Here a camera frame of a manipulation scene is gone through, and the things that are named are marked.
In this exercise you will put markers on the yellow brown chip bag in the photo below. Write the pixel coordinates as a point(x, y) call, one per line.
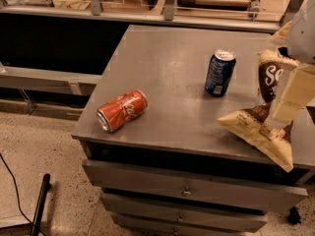
point(251, 125)

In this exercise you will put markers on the blue pepsi can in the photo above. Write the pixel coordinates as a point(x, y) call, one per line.
point(220, 71)

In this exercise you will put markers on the black cabinet caster wheel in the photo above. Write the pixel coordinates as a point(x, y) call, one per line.
point(294, 216)

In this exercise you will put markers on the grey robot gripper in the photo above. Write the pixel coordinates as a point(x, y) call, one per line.
point(303, 38)

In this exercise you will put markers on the orange soda can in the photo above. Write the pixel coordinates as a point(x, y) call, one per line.
point(117, 112)

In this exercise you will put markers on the grey drawer cabinet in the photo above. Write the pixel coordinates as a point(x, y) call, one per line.
point(179, 129)

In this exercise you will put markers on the grey metal shelf rail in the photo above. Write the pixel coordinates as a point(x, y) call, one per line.
point(157, 20)

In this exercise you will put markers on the top grey drawer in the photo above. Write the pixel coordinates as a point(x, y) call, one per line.
point(192, 186)

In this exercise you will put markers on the bottom grey drawer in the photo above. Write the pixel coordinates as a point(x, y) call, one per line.
point(168, 227)

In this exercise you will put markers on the grey drawer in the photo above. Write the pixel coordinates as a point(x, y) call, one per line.
point(192, 186)
point(168, 227)
point(179, 214)

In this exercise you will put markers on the black pole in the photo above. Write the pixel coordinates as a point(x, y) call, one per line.
point(45, 187)

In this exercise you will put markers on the grey low bench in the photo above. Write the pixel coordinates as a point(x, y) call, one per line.
point(46, 80)

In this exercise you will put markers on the middle grey drawer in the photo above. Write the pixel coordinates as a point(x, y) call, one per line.
point(179, 214)

